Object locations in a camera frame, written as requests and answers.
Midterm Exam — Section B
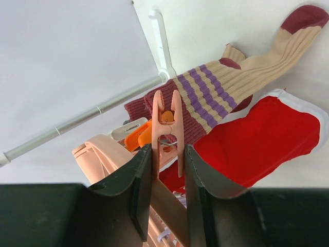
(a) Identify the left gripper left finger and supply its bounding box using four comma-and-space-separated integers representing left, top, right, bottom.
87, 145, 152, 242

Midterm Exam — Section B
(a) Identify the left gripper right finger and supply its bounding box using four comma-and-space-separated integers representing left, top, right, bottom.
185, 145, 247, 246

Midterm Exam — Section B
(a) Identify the pink clothes peg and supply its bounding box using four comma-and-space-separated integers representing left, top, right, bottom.
151, 90, 185, 177

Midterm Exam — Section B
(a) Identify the beige maroon striped sock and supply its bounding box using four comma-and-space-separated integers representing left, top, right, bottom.
124, 4, 329, 145

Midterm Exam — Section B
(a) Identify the orange clothes peg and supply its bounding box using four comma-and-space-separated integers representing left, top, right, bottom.
124, 111, 174, 152

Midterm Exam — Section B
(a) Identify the red sock white cuff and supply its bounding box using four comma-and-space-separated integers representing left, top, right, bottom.
159, 88, 327, 199

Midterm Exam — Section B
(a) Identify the metal drying rack frame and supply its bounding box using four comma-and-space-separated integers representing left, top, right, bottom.
1, 8, 176, 167

